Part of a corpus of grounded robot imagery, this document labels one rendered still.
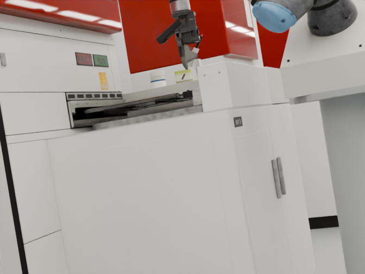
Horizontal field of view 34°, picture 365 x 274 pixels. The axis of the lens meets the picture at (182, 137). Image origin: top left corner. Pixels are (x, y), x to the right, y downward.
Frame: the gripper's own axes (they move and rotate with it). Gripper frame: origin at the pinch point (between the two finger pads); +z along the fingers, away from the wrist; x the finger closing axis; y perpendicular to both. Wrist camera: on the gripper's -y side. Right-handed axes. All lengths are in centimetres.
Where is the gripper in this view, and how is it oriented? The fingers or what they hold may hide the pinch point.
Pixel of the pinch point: (184, 66)
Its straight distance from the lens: 230.1
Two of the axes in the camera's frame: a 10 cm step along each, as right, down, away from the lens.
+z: 1.7, 9.9, 0.3
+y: 9.7, -1.6, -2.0
